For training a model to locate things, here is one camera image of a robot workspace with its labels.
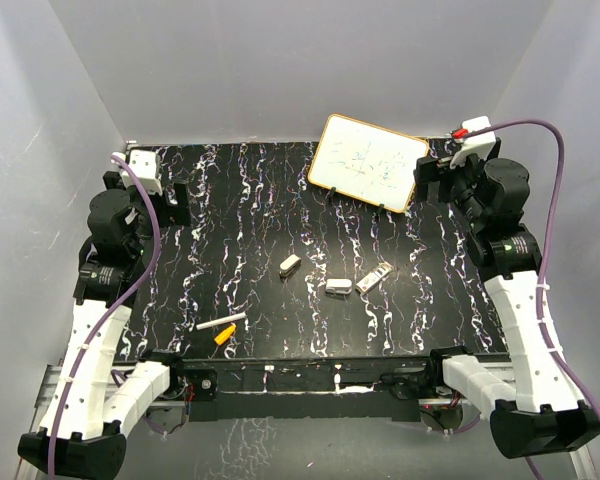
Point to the orange marker cap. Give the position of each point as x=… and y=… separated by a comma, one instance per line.
x=225, y=335

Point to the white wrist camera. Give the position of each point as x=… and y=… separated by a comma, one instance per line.
x=480, y=145
x=146, y=166

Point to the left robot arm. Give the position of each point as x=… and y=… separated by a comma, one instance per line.
x=95, y=350

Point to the white marker pen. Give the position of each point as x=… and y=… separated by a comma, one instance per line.
x=221, y=321

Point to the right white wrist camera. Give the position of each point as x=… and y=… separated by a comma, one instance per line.
x=480, y=145

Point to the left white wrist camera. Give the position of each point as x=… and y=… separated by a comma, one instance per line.
x=146, y=166

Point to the small whiteboard with wooden frame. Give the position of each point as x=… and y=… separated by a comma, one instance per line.
x=366, y=162

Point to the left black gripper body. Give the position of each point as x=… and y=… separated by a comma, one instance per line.
x=141, y=207

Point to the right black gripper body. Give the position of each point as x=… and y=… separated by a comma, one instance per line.
x=458, y=185

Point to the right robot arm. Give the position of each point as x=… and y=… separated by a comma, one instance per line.
x=525, y=325

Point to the aluminium rail frame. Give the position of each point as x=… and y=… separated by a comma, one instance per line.
x=397, y=389

